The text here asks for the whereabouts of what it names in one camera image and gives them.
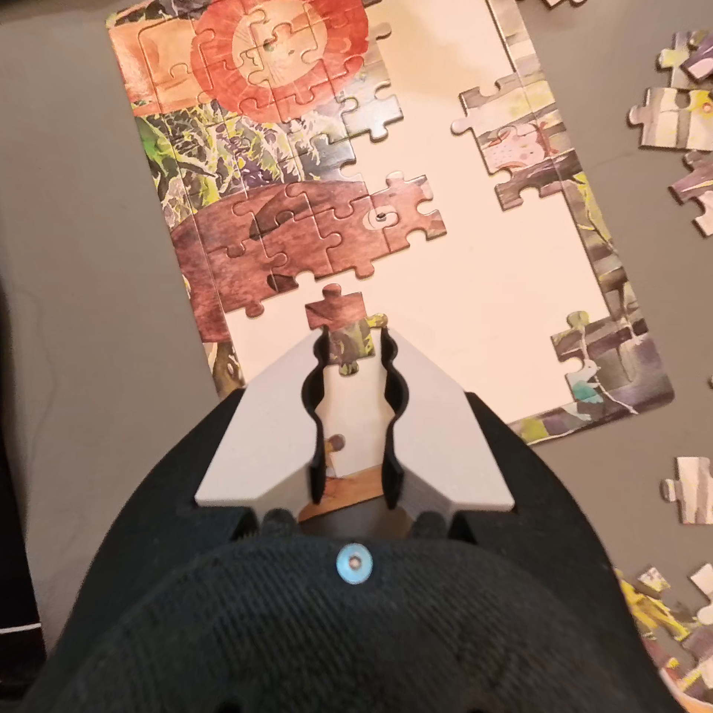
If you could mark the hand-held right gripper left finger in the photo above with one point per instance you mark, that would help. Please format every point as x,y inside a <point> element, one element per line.
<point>259,445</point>

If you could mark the jigsaw puzzle board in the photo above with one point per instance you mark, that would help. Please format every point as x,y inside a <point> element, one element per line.
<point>501,278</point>

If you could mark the brown green puzzle piece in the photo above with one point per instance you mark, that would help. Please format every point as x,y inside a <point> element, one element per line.
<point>334,312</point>

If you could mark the jigsaw pieces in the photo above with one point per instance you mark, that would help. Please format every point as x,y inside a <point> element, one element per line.
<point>668,117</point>

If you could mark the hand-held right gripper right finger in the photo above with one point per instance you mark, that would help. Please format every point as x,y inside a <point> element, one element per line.
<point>451,445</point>

